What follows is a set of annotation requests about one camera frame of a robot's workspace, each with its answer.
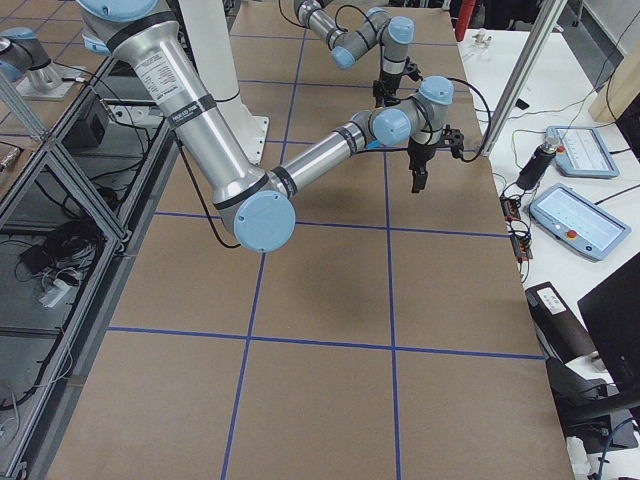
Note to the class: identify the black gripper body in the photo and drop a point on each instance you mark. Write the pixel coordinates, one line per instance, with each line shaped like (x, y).
(386, 87)
(418, 157)

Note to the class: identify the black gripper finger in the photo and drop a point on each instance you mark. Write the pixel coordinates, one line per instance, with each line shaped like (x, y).
(419, 180)

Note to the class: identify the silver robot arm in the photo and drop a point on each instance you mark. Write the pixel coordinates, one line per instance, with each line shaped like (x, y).
(254, 204)
(393, 35)

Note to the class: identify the black water bottle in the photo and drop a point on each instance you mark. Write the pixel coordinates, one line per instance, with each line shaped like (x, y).
(535, 168)

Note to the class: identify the near teach pendant tablet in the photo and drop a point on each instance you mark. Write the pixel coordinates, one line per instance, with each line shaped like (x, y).
(578, 223)

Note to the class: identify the teach pendant tablet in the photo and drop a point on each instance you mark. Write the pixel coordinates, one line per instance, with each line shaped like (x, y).
(582, 153)
(578, 223)

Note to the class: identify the far teach pendant tablet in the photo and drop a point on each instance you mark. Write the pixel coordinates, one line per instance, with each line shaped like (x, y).
(582, 153)

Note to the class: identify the black computer monitor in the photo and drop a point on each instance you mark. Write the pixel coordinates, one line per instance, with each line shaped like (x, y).
(611, 314)

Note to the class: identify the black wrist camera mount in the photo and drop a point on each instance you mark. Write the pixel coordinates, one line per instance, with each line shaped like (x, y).
(453, 139)

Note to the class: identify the aluminium frame post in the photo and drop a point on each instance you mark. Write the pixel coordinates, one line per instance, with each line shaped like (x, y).
(532, 49)

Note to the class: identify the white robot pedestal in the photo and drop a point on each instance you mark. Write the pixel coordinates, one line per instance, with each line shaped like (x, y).
(208, 35)

